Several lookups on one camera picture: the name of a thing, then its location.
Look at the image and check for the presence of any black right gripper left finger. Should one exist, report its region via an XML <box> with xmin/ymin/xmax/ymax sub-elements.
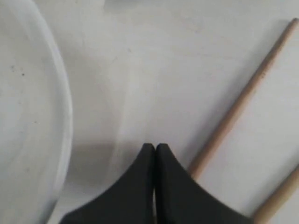
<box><xmin>60</xmin><ymin>143</ymin><xmax>155</xmax><ymax>224</ymax></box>

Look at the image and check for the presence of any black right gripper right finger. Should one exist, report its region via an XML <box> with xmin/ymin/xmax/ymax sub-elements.
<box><xmin>155</xmin><ymin>143</ymin><xmax>254</xmax><ymax>224</ymax></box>

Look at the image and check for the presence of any brown wooden chopstick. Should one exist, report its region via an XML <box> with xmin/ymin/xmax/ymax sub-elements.
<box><xmin>188</xmin><ymin>18</ymin><xmax>299</xmax><ymax>180</ymax></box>
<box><xmin>252</xmin><ymin>165</ymin><xmax>299</xmax><ymax>224</ymax></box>

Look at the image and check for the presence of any white ceramic bowl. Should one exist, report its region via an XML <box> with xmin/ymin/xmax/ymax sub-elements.
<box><xmin>0</xmin><ymin>0</ymin><xmax>73</xmax><ymax>224</ymax></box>

